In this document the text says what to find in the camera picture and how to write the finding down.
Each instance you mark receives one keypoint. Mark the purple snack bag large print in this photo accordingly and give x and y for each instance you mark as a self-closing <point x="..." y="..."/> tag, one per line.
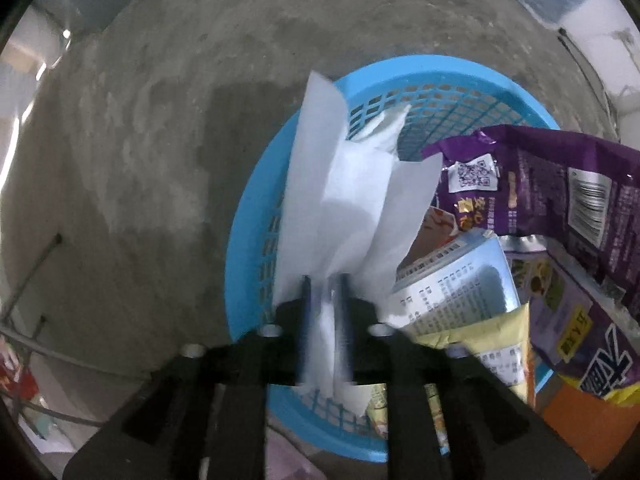
<point x="590" y="330"/>

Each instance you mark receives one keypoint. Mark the white tissue paper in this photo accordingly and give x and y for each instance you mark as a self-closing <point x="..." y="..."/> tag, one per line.
<point x="345" y="200"/>

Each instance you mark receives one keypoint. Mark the purple foil snack bag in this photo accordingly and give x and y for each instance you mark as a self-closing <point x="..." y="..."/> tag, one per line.
<point x="550" y="185"/>

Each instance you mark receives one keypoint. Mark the blue plastic mesh basket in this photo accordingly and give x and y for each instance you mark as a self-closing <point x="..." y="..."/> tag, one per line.
<point x="260" y="200"/>

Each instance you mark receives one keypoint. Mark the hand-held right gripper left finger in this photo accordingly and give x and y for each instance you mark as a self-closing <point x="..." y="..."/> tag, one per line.
<point x="305" y="320"/>

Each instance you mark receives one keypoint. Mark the brown picture packet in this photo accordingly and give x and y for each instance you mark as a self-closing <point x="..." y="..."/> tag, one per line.
<point x="435" y="230"/>

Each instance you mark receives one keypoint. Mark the pale blue carton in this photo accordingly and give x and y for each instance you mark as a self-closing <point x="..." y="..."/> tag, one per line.
<point x="460" y="280"/>

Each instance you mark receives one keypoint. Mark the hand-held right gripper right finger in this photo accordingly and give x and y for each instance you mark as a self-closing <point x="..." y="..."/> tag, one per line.
<point x="344" y="320"/>

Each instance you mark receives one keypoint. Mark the orange packet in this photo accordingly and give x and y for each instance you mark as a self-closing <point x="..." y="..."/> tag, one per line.
<point x="585" y="420"/>

